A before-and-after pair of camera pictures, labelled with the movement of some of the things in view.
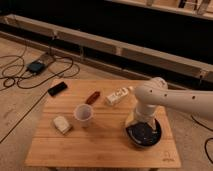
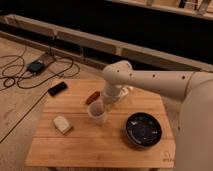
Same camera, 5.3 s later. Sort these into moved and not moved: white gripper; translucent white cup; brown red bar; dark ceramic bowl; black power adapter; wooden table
Moved: white gripper; translucent white cup
Not moved: wooden table; brown red bar; dark ceramic bowl; black power adapter
